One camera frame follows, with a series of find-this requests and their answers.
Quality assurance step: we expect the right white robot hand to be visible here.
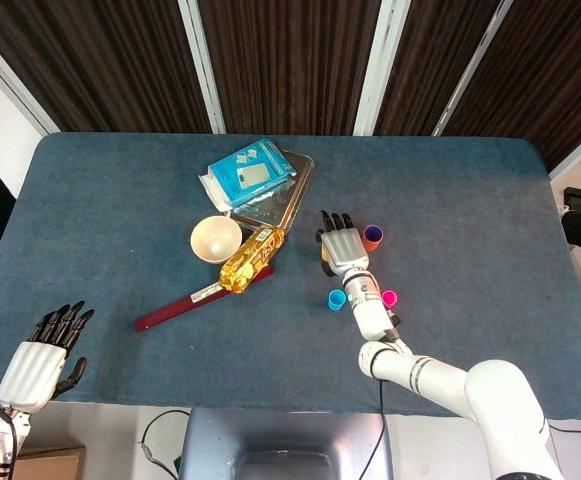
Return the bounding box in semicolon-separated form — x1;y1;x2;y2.
315;209;372;277

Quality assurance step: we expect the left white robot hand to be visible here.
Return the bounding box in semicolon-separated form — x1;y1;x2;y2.
0;300;95;414

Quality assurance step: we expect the silver metal tray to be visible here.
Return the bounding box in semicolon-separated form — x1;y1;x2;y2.
229;149;317;234

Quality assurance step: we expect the brown cardboard box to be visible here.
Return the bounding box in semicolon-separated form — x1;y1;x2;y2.
0;402;87;480

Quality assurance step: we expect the golden snack package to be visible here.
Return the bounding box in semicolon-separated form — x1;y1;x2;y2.
218;225;287;295

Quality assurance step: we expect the blue table cloth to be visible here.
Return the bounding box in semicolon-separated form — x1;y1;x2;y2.
0;131;581;421

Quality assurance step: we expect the blue cardboard product box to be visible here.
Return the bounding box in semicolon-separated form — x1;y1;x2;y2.
198;138;298;213

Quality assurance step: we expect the cream round bowl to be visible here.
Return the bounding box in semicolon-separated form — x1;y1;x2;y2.
190;214;244;265

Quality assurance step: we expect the dark red long shoehorn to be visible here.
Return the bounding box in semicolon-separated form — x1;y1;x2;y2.
135;264;275;333

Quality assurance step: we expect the dark brown slatted panel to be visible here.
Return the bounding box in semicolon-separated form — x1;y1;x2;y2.
197;0;384;135
374;0;501;136
442;0;581;171
0;0;211;134

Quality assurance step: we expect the grey robot torso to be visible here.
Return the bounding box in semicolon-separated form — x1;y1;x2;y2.
178;407;395;480

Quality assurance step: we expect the black floor cable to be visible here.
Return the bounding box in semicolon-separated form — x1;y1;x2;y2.
139;409;191;480

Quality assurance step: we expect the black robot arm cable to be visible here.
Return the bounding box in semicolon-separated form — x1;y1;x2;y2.
358;379;387;480

